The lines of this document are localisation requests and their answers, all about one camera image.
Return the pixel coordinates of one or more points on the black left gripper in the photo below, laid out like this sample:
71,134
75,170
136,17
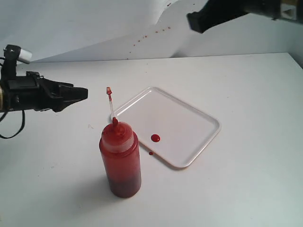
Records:
34,92

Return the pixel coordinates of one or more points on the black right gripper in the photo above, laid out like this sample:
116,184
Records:
216,12

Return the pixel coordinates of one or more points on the red squeeze sauce bottle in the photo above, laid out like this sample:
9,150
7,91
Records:
119,148

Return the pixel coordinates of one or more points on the red sauce blob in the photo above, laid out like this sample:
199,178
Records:
155,138

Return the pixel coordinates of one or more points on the white paper backdrop sheet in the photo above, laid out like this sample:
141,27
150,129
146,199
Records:
91,30

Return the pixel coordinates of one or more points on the white rectangular plastic tray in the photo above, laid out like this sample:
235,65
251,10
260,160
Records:
184,130

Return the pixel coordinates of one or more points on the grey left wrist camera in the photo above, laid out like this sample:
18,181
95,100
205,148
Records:
16,53

